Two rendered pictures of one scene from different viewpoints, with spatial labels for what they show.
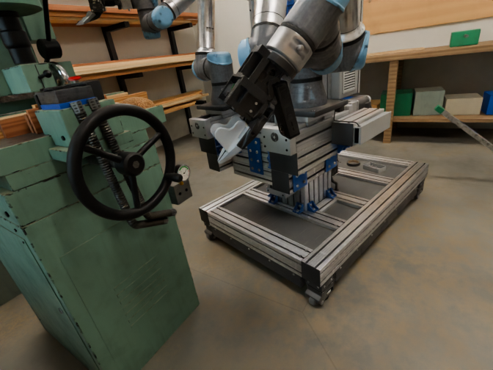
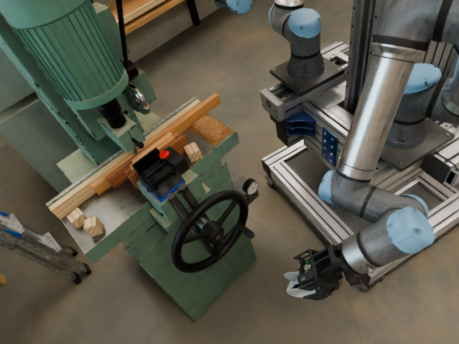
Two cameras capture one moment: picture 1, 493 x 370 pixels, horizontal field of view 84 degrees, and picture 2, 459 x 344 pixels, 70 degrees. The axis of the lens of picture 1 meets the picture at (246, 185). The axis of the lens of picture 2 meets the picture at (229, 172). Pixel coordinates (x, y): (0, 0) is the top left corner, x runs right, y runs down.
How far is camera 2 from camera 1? 0.68 m
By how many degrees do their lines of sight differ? 30
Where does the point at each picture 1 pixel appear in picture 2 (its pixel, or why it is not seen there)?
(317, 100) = (411, 142)
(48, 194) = (150, 237)
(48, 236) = (152, 259)
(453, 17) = not seen: outside the picture
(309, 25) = (383, 261)
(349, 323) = (388, 314)
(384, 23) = not seen: outside the picture
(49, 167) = (150, 221)
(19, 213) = (134, 254)
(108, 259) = (190, 257)
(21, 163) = (133, 226)
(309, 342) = (346, 322)
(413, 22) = not seen: outside the picture
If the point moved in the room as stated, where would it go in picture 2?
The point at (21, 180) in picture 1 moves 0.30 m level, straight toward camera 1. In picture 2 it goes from (134, 237) to (170, 323)
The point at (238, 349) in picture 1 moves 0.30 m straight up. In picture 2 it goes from (285, 311) to (281, 289)
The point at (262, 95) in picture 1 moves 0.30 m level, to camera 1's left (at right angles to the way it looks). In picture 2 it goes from (330, 284) to (195, 270)
